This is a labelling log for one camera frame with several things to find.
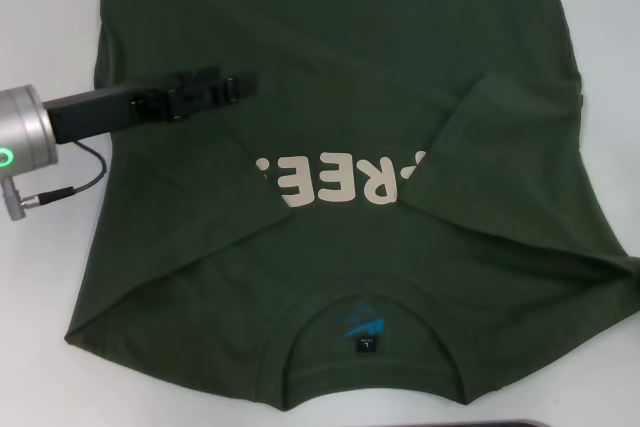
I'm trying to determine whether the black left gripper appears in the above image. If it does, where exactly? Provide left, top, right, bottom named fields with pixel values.
left=43, top=65, right=259, bottom=147

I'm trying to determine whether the dark green FREE t-shirt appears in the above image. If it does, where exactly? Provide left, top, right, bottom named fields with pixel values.
left=63, top=0, right=640, bottom=398

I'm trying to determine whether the grey cable with metal plug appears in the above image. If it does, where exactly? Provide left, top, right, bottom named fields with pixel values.
left=2, top=140, right=109, bottom=223

